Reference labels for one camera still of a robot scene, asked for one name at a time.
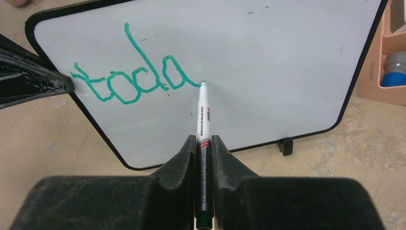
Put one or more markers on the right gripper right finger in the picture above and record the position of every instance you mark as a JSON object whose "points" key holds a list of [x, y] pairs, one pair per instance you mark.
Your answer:
{"points": [[243, 200]]}

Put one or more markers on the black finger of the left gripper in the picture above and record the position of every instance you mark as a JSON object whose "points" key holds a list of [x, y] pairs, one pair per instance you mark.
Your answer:
{"points": [[25, 77]]}

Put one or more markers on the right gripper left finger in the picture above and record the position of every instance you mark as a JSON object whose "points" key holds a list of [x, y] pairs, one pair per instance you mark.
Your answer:
{"points": [[163, 200]]}

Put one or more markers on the white marker with green cap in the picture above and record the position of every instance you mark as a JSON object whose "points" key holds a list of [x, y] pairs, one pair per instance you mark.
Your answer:
{"points": [[204, 205]]}

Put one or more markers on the white whiteboard with black frame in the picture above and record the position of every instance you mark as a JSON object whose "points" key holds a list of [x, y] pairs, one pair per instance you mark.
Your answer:
{"points": [[275, 69]]}

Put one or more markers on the pink capped spice bottle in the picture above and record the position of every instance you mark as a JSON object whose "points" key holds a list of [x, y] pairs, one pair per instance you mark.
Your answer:
{"points": [[19, 3]]}

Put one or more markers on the blue capped small bottle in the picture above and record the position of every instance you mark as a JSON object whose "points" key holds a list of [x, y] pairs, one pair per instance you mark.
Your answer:
{"points": [[394, 70]]}

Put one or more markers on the orange plastic file organizer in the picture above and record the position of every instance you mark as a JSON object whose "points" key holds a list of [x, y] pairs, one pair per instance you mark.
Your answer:
{"points": [[384, 43]]}

